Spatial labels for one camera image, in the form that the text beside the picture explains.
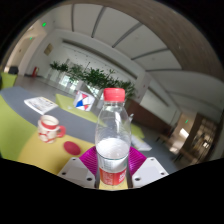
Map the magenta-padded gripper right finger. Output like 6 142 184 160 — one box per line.
127 146 170 189

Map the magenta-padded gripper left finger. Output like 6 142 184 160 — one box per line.
57 146 99 189

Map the clear red-capped water bottle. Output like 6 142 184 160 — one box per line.
94 87 132 191

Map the flat round red coaster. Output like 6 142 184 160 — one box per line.
63 140 82 156

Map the wooden bench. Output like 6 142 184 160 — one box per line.
158 133 201 164

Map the red and white mug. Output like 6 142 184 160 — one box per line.
37 114 67 144

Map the red blue white patterned box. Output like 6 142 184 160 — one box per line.
73 90 95 112

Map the white printed magazine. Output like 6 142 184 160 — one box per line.
23 96 59 116

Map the row of green potted plants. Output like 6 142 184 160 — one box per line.
49 60 137 99

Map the yellow-green armchair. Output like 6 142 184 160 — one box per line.
0 72 18 90

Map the dark bag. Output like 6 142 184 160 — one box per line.
8 65 19 75

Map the framed wall picture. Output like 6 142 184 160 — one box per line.
43 43 54 57

